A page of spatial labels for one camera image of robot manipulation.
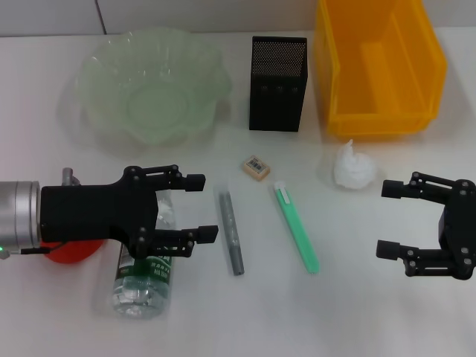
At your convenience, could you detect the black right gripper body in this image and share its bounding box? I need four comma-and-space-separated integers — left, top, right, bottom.
438, 179, 476, 282

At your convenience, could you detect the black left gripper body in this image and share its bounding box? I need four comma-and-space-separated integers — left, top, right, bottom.
39, 165, 161, 258

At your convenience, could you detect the grey pen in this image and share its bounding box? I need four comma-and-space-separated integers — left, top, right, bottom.
216, 189, 245, 277

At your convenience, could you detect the white paper ball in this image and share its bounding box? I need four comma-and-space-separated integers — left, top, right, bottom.
332, 139, 379, 190

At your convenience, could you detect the red-orange fruit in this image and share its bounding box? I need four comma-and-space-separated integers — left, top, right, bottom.
39, 239, 104, 264

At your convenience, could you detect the beige eraser with barcode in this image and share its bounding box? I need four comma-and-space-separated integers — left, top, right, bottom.
240, 154, 271, 182

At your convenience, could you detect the clear bottle with green label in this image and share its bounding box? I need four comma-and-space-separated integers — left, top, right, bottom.
111, 189, 176, 320

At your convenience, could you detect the green pen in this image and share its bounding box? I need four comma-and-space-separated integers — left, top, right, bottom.
274, 181, 321, 275

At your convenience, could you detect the pale green glass fruit plate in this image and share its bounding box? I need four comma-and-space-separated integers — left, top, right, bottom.
74, 28, 232, 147

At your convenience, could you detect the black mesh pen holder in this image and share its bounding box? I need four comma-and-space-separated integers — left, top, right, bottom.
248, 36, 309, 133

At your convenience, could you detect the yellow plastic bin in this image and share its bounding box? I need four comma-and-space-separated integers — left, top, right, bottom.
314, 0, 448, 137

